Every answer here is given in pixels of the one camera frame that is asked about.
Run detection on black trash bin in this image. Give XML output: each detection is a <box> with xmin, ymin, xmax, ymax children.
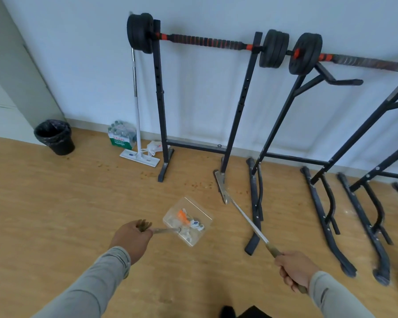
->
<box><xmin>34</xmin><ymin>119</ymin><xmax>76</xmax><ymax>156</ymax></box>

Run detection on black barbell orange grips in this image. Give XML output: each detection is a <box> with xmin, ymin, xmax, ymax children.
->
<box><xmin>126</xmin><ymin>12</ymin><xmax>290</xmax><ymax>69</ymax></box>
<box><xmin>288</xmin><ymin>32</ymin><xmax>398</xmax><ymax>76</ymax></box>

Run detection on grey metal filing cabinet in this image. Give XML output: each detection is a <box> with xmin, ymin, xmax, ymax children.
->
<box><xmin>0</xmin><ymin>0</ymin><xmax>66</xmax><ymax>145</ymax></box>

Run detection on long-handled broom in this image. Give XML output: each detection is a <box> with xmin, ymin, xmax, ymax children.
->
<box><xmin>214</xmin><ymin>170</ymin><xmax>308</xmax><ymax>294</ymax></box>

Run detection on person's left hand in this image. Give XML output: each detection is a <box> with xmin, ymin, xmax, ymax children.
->
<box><xmin>108</xmin><ymin>219</ymin><xmax>154</xmax><ymax>265</ymax></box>

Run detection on person's right leg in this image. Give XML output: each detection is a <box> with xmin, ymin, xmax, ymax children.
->
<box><xmin>237</xmin><ymin>305</ymin><xmax>272</xmax><ymax>318</ymax></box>

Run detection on shrink-wrapped pack of water bottles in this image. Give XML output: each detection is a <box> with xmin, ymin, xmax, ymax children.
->
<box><xmin>107</xmin><ymin>121</ymin><xmax>137</xmax><ymax>151</ymax></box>

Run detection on silver metal pole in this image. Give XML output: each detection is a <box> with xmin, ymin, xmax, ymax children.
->
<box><xmin>130</xmin><ymin>11</ymin><xmax>143</xmax><ymax>159</ymax></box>

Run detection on crumpled white plastic bag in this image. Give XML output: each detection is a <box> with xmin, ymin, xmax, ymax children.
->
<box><xmin>142</xmin><ymin>140</ymin><xmax>171</xmax><ymax>158</ymax></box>

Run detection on person's left forearm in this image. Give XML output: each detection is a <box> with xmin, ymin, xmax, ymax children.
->
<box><xmin>31</xmin><ymin>246</ymin><xmax>132</xmax><ymax>318</ymax></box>

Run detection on clear plastic dustpan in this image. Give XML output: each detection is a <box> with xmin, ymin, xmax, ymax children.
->
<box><xmin>136</xmin><ymin>196</ymin><xmax>214</xmax><ymax>247</ymax></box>

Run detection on person's right hand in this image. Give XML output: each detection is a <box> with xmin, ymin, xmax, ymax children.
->
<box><xmin>274</xmin><ymin>250</ymin><xmax>321</xmax><ymax>294</ymax></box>

